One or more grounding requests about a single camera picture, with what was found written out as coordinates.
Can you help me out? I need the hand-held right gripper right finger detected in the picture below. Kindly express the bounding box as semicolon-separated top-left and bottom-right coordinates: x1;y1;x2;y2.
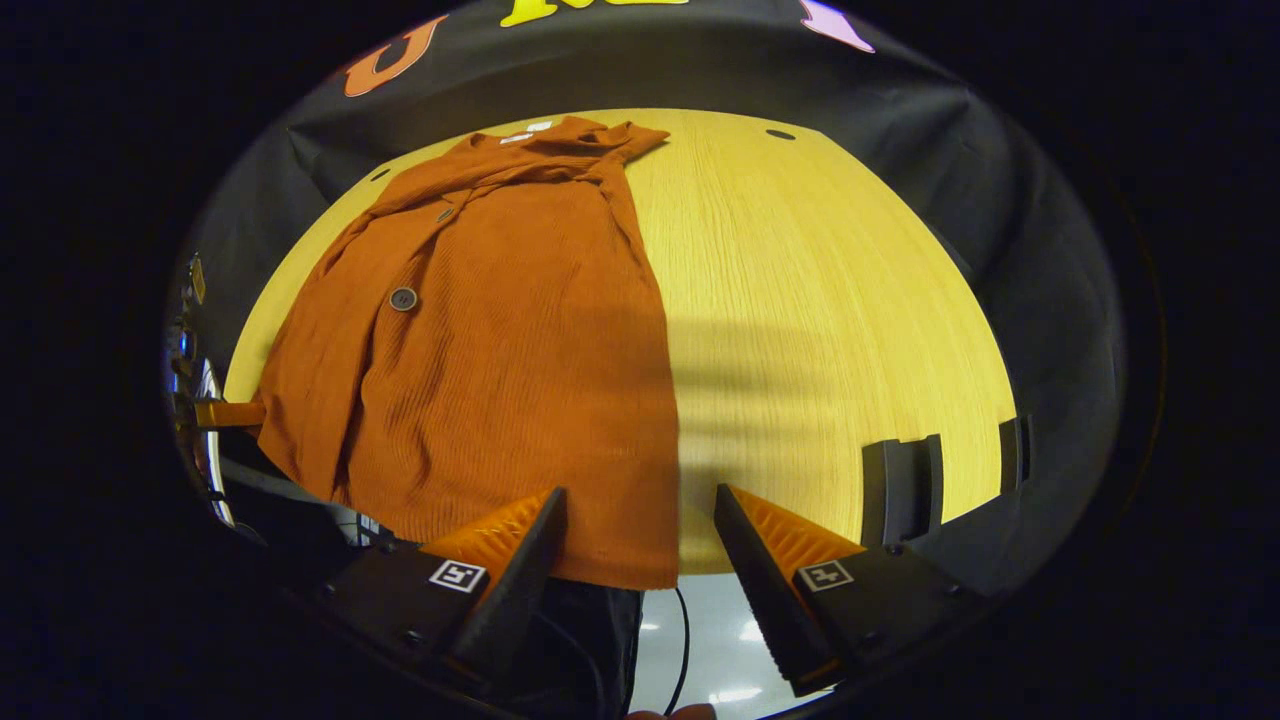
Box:
713;484;991;698

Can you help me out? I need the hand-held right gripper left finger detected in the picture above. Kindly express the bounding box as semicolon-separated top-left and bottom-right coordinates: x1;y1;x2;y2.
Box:
320;487;569;693

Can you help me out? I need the rust orange button shirt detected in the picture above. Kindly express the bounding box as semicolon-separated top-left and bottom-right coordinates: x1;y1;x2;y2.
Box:
255;115;681;591

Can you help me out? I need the black curved holder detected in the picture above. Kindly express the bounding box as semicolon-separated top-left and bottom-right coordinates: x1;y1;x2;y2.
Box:
862;435;946;548

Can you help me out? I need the thin black cable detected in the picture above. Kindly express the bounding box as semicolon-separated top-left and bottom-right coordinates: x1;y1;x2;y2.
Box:
662;588;693;716

